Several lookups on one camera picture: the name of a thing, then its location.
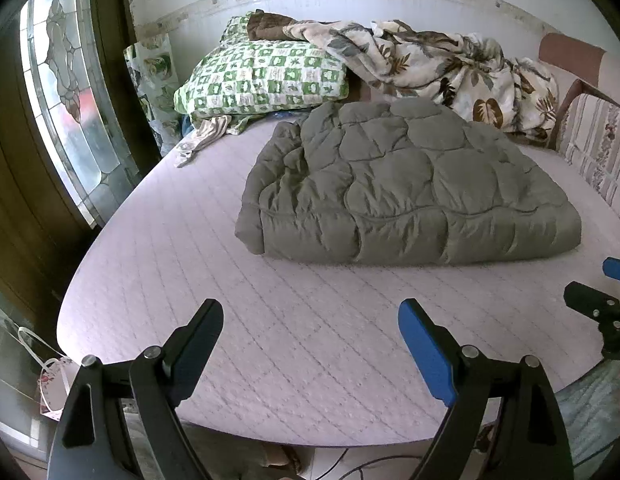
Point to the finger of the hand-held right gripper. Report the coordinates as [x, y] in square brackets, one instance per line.
[619, 269]
[590, 300]

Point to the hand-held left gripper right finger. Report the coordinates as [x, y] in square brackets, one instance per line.
[430, 360]

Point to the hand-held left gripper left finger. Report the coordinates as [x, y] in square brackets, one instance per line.
[194, 355]

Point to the grey quilted hooded jacket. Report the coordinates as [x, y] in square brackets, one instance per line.
[415, 190]

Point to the person's light green clothing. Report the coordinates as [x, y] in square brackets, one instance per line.
[595, 410]

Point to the brown slipper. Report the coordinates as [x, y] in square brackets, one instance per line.
[285, 457]

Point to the striped floral sofa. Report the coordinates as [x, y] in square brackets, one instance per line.
[600, 130]

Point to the white plastic bag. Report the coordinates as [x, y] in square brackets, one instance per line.
[52, 375]

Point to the small striped cloth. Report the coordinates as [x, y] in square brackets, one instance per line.
[209, 132]

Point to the blue cloth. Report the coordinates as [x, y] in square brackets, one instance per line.
[187, 125]

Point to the leaf print blanket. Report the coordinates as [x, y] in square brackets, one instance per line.
[440, 70]

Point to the green floral cushion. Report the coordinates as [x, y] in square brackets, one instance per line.
[154, 75]

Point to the green checkered pillow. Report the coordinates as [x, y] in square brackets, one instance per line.
[260, 75]

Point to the stained glass window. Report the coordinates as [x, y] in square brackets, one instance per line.
[64, 85]

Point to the brown cloth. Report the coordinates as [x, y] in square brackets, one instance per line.
[270, 25]

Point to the dark wooden window frame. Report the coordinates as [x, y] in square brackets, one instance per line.
[114, 85]

